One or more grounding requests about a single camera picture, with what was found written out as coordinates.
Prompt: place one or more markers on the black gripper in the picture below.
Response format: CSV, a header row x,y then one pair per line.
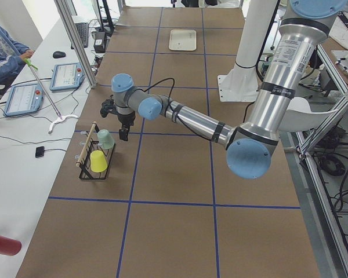
x,y
126,119

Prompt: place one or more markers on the pale green cup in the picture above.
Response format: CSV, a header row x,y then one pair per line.
x,y
106,140

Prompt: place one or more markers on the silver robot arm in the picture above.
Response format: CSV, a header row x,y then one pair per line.
x,y
250,145

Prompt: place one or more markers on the yellow cup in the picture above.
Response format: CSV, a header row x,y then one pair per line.
x,y
98,161

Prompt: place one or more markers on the cream rabbit tray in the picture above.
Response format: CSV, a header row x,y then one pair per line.
x,y
183,40

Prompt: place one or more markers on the far blue teach pendant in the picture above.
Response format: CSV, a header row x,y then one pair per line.
x,y
66,77

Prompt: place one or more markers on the blue teach pendant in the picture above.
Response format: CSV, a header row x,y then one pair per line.
x,y
23,99
66,77

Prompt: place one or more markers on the small black square device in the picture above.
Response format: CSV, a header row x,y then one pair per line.
x,y
39,151

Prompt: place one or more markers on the brown paper table mat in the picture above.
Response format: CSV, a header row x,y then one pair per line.
x,y
170,206

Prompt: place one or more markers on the black box on desk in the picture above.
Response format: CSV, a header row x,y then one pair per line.
x,y
100,42

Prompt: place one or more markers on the black computer mouse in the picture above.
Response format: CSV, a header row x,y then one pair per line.
x,y
58,54

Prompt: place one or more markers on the near blue teach pendant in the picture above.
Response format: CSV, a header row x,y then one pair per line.
x,y
23,99

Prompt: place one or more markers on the black keyboard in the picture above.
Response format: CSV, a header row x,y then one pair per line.
x,y
83,32

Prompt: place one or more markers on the grabber stick tool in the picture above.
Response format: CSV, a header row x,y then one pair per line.
x,y
60,118

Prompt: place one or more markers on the white central pillar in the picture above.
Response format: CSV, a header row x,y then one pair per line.
x,y
241,83

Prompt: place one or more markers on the seated person blue sweater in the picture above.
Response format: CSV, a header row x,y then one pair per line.
x,y
12,59

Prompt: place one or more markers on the red bottle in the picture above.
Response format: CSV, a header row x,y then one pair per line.
x,y
9,246

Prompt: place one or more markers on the white plastic chair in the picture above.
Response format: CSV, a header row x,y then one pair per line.
x,y
299,117

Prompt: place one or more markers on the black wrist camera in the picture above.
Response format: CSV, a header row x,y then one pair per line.
x,y
107,107

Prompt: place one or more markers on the black wire cup rack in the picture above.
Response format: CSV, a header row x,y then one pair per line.
x,y
91,144

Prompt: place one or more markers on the aluminium frame post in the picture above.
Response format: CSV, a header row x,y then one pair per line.
x,y
69,25

